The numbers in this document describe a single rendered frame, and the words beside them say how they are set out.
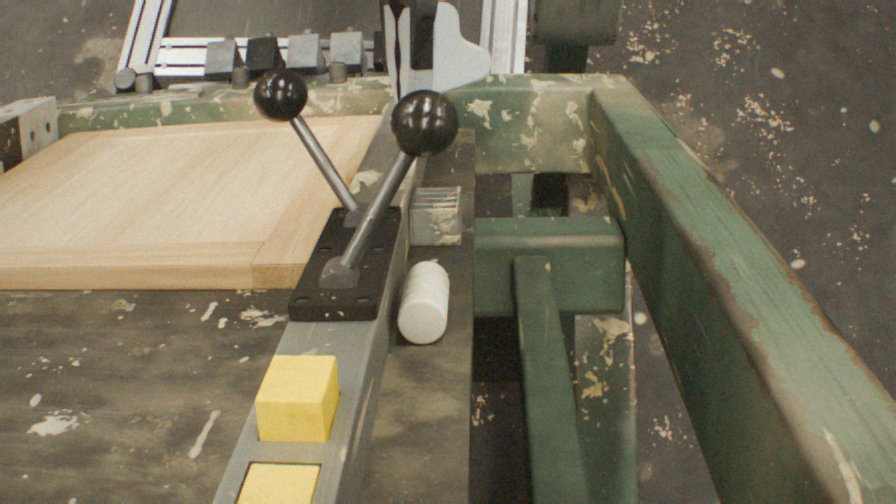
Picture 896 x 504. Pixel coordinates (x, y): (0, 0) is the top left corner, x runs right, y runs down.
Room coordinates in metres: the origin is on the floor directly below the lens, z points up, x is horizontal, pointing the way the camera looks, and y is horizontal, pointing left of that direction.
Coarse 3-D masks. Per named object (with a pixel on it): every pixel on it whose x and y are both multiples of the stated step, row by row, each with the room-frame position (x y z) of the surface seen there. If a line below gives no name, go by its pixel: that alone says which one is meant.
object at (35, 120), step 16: (0, 112) 0.59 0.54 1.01; (16, 112) 0.58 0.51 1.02; (32, 112) 0.59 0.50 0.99; (48, 112) 0.61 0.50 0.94; (0, 128) 0.53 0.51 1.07; (16, 128) 0.55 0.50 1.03; (32, 128) 0.57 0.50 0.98; (48, 128) 0.59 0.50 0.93; (0, 144) 0.52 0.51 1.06; (16, 144) 0.53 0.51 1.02; (32, 144) 0.55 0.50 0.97; (48, 144) 0.57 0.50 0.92; (0, 160) 0.50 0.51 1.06; (16, 160) 0.52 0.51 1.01
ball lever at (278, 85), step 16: (272, 80) 0.33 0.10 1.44; (288, 80) 0.33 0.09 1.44; (256, 96) 0.32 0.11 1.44; (272, 96) 0.32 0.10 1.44; (288, 96) 0.32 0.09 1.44; (304, 96) 0.32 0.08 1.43; (272, 112) 0.31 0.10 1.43; (288, 112) 0.31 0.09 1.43; (304, 128) 0.30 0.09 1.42; (304, 144) 0.29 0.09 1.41; (320, 160) 0.28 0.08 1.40; (336, 176) 0.27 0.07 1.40; (336, 192) 0.26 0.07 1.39; (352, 208) 0.25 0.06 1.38; (352, 224) 0.24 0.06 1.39
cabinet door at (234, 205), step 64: (192, 128) 0.56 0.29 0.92; (256, 128) 0.54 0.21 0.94; (320, 128) 0.52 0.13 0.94; (0, 192) 0.42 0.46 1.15; (64, 192) 0.40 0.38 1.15; (128, 192) 0.39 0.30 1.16; (192, 192) 0.37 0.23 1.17; (256, 192) 0.36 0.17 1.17; (320, 192) 0.34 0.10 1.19; (0, 256) 0.28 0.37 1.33; (64, 256) 0.27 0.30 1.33; (128, 256) 0.26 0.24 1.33; (192, 256) 0.25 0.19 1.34; (256, 256) 0.24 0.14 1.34
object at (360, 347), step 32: (384, 128) 0.46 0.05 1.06; (384, 160) 0.37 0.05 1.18; (416, 160) 0.37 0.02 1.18; (352, 192) 0.31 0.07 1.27; (384, 288) 0.17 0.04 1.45; (384, 320) 0.15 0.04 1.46; (288, 352) 0.12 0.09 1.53; (320, 352) 0.12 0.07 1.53; (352, 352) 0.12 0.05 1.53; (384, 352) 0.13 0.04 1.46; (352, 384) 0.10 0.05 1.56; (256, 416) 0.08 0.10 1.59; (352, 416) 0.08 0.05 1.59; (256, 448) 0.06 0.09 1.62; (288, 448) 0.06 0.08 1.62; (320, 448) 0.06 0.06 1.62; (352, 448) 0.06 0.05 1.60; (224, 480) 0.05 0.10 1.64; (320, 480) 0.04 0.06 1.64; (352, 480) 0.05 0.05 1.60
